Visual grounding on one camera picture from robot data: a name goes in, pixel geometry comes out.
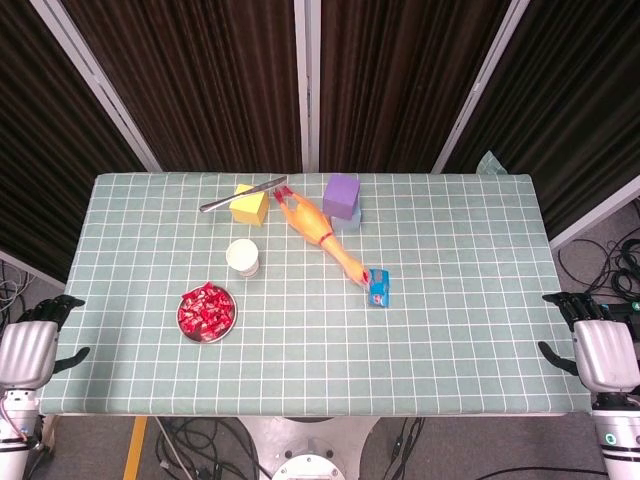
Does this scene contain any yellow foam cube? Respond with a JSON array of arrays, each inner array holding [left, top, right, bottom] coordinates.
[[229, 183, 270, 229]]

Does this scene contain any dark brown partition panel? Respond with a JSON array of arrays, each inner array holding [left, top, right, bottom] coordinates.
[[432, 0, 640, 251], [0, 0, 164, 291], [59, 0, 309, 174], [307, 0, 531, 174]]

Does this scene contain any purple foam cube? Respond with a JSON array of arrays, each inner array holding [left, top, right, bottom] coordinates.
[[322, 173, 362, 220]]

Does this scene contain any yellow rubber chicken toy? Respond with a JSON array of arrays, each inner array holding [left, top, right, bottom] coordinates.
[[273, 185, 374, 287]]

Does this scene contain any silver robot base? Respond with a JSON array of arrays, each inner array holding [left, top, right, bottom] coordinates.
[[239, 415, 381, 480]]

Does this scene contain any yellow floor tape strip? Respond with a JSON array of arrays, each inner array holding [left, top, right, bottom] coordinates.
[[123, 416, 150, 480]]

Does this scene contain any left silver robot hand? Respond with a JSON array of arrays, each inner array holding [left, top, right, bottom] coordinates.
[[0, 294, 91, 391]]

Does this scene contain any white paper cup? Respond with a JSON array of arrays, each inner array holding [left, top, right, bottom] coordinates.
[[225, 238, 261, 279]]

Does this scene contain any metal bowl of red candies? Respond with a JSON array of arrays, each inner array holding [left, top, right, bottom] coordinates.
[[176, 282, 237, 345]]

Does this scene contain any silver table knife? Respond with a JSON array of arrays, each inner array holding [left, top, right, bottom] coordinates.
[[199, 175, 289, 214]]

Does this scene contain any black device with green sticker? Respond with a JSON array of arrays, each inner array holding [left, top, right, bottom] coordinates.
[[599, 298, 640, 322]]

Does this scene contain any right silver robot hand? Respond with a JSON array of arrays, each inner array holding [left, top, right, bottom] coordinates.
[[537, 291, 640, 395]]

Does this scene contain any green checkered tablecloth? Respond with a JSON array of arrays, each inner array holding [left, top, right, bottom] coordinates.
[[38, 149, 594, 417]]

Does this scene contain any black floor cable bundle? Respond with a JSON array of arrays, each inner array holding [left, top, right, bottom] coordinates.
[[0, 259, 34, 324], [154, 417, 426, 480], [557, 227, 640, 301]]

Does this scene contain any light blue foam cube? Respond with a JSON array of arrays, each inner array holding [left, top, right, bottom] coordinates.
[[330, 207, 363, 235]]

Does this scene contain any blue printed card packet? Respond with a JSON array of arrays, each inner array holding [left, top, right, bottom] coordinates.
[[367, 268, 392, 308]]

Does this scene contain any red candy heap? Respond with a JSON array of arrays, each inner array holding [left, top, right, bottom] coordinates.
[[178, 282, 236, 339]]

